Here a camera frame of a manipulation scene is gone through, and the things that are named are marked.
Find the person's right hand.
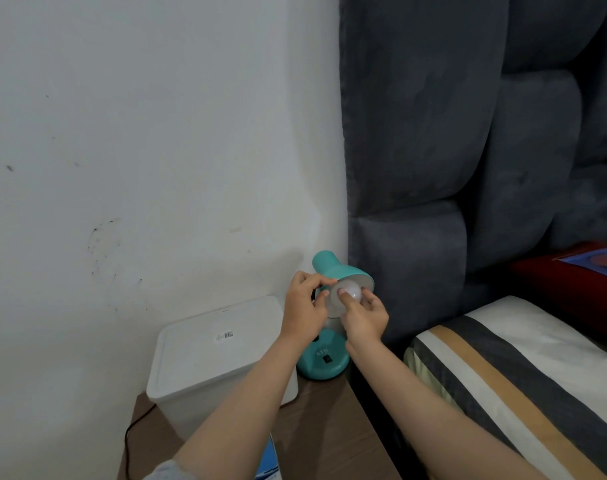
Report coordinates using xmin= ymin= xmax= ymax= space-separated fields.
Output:
xmin=332 ymin=287 xmax=390 ymax=351

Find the person's left hand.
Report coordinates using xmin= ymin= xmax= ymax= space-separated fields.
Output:
xmin=279 ymin=270 xmax=337 ymax=346

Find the white light bulb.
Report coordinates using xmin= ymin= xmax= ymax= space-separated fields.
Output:
xmin=325 ymin=278 xmax=364 ymax=320

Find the teal desk lamp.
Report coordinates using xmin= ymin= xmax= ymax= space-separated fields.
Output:
xmin=296 ymin=251 xmax=375 ymax=381

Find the person's left forearm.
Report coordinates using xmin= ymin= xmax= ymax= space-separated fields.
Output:
xmin=173 ymin=333 xmax=316 ymax=480

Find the person's right forearm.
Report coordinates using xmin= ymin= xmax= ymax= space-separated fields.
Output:
xmin=344 ymin=339 xmax=550 ymax=480

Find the brown wooden nightstand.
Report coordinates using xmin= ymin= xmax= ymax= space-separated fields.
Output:
xmin=116 ymin=366 xmax=405 ymax=480

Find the white plastic storage box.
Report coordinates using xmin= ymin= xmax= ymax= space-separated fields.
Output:
xmin=146 ymin=295 xmax=300 ymax=443

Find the blue and white carton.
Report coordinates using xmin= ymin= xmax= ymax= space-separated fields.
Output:
xmin=254 ymin=434 xmax=284 ymax=480

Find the striped pillow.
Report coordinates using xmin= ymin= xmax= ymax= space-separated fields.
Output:
xmin=403 ymin=295 xmax=607 ymax=480

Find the dark grey upholstered headboard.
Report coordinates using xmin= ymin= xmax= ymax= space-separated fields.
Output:
xmin=339 ymin=0 xmax=607 ymax=356

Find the red cushion with blue patch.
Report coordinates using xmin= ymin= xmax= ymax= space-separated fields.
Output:
xmin=507 ymin=240 xmax=607 ymax=341

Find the grey sleeve cuff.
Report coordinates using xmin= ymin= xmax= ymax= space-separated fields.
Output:
xmin=142 ymin=459 xmax=195 ymax=480

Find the black power cable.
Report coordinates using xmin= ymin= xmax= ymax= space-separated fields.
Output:
xmin=123 ymin=403 xmax=157 ymax=480

